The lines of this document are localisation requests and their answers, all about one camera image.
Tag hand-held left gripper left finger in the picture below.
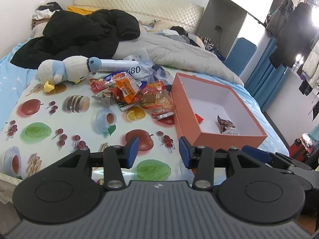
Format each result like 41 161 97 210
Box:
58 136 139 191

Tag black puffer jacket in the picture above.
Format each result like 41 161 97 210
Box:
10 9 141 70

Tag grey duvet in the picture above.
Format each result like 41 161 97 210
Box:
113 28 245 87

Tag yellow cloth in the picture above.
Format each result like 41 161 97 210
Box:
67 5 97 15

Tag orange cardboard box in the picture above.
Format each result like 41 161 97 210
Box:
169 72 268 152

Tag crumpled clear plastic bag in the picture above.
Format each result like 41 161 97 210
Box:
123 48 173 86

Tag white spray can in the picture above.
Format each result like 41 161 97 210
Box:
98 58 137 72

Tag clear cracker snack packet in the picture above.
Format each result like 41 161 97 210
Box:
141 92 175 120

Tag white and blue plush penguin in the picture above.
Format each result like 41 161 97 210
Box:
35 56 101 92

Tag hanging grey coat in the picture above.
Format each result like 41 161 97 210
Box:
265 0 295 37

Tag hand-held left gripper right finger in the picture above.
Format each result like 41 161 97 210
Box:
179 136 260 190

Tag blue curtain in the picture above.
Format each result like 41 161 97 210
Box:
245 36 291 110

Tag red suitcase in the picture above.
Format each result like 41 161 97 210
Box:
289 137 317 165

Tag hanging white jacket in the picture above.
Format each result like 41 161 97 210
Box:
301 42 319 86

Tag cardboard box with clothes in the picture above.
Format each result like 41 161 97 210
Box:
31 2 63 28

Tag small bottles on nightstand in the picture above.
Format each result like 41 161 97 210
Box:
201 36 221 54

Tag green edged snack packet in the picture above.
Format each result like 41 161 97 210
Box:
115 97 140 112

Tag dark brown snack packet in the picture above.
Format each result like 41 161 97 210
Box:
217 115 240 136

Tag blue chair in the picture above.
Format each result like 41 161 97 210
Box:
224 37 257 77

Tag cream quilted headboard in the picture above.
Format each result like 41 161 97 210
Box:
75 0 205 34

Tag orange snack packet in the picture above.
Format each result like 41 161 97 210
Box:
114 74 141 104

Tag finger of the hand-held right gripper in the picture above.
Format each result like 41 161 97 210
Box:
242 146 292 172

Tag silver snack packet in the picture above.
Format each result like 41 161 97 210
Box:
92 92 112 108

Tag pile of clothes on bed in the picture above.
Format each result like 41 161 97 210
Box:
154 25 205 48

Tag hanging black coat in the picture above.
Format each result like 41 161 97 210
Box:
269 2 319 68

